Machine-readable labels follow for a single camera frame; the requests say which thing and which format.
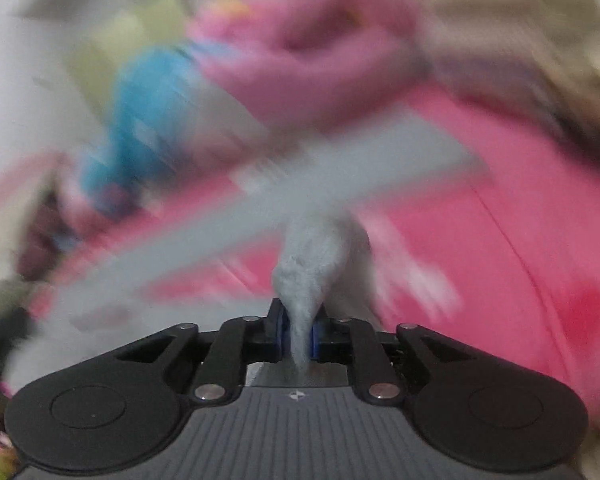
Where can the grey sweatpants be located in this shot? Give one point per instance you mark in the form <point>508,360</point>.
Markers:
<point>300,260</point>

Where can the pink floral bed blanket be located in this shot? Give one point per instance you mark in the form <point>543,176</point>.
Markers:
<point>480,260</point>

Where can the pale yellow wardrobe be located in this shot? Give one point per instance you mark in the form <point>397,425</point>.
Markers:
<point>150,25</point>

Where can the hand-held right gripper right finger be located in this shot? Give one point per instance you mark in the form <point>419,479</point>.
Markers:
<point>316,342</point>

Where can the blue and pink quilt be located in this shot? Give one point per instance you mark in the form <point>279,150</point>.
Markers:
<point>145,110</point>

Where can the stack of folded clothes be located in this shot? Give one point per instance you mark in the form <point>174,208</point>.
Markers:
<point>530,35</point>

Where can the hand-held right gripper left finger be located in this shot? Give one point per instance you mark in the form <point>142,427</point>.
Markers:
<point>279,335</point>

